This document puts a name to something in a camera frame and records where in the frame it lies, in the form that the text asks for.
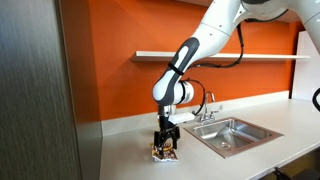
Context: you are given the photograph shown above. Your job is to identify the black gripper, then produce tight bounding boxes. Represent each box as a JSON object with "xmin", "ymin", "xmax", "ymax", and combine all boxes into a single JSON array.
[{"xmin": 153, "ymin": 115, "xmax": 181, "ymax": 156}]

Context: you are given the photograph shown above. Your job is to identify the brown candy packet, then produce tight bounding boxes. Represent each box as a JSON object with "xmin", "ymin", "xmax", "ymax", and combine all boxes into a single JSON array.
[{"xmin": 149, "ymin": 142, "xmax": 180, "ymax": 164}]

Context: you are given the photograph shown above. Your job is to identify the white counter backsplash strip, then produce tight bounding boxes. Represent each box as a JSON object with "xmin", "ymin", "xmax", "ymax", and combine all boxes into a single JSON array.
[{"xmin": 100, "ymin": 89, "xmax": 290, "ymax": 138}]

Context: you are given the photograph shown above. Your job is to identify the chrome sink faucet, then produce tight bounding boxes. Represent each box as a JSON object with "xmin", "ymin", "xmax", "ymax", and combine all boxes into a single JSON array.
[{"xmin": 191, "ymin": 91, "xmax": 224, "ymax": 126}]

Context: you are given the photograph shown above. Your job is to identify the stainless steel sink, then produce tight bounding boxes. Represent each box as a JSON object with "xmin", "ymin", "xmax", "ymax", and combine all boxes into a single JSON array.
[{"xmin": 183, "ymin": 116, "xmax": 285, "ymax": 160}]

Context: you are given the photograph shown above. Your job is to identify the dark wood cabinet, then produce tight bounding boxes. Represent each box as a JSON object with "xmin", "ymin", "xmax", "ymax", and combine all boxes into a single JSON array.
[{"xmin": 0, "ymin": 0, "xmax": 103, "ymax": 180}]

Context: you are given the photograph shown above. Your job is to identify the white tall panel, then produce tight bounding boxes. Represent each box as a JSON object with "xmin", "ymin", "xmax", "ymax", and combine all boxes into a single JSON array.
[{"xmin": 291, "ymin": 30, "xmax": 320, "ymax": 103}]

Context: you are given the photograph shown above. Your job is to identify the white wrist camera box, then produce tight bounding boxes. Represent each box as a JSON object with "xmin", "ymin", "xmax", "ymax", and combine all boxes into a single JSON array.
[{"xmin": 168, "ymin": 112, "xmax": 196, "ymax": 125}]

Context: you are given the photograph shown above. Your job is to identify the white wall shelf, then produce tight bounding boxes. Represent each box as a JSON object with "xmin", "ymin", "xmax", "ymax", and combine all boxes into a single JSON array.
[{"xmin": 130, "ymin": 50, "xmax": 311, "ymax": 63}]

